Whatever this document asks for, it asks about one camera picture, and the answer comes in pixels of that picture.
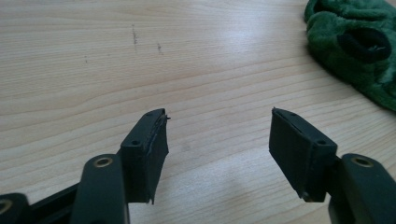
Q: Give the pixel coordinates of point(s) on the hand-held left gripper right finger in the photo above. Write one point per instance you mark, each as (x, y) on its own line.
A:
(300, 152)

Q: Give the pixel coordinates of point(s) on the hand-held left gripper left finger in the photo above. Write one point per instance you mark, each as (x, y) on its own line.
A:
(144, 158)

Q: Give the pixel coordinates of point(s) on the green plush toy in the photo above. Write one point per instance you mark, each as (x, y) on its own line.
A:
(348, 37)

